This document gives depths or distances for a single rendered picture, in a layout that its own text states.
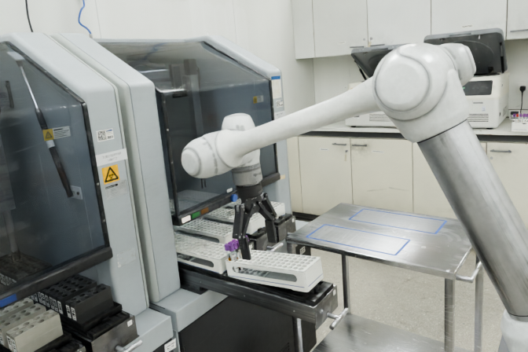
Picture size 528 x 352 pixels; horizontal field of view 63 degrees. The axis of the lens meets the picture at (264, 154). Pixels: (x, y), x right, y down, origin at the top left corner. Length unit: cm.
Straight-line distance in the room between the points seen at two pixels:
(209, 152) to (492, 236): 64
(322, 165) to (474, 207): 301
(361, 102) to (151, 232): 76
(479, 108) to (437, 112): 252
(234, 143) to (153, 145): 37
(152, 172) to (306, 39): 293
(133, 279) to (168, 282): 15
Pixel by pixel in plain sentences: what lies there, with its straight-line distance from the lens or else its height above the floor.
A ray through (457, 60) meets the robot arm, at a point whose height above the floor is 143.
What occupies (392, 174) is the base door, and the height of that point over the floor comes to 53.
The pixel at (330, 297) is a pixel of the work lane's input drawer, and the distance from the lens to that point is 131.
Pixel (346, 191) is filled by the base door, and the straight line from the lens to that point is 378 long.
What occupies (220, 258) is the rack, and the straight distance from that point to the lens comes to 142.
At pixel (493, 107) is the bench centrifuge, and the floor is 106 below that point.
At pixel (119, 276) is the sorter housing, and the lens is 137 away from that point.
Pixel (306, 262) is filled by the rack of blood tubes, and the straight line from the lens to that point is 128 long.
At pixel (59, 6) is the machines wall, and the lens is 254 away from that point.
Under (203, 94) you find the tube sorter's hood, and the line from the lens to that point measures 151.
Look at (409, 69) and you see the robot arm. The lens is 78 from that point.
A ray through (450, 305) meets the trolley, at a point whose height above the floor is 72.
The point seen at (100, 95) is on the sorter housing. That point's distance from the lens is 127.
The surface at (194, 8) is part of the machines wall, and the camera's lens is 316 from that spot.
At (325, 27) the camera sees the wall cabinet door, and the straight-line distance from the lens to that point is 400.
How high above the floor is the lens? 145
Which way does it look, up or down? 11 degrees down
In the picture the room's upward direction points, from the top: 5 degrees counter-clockwise
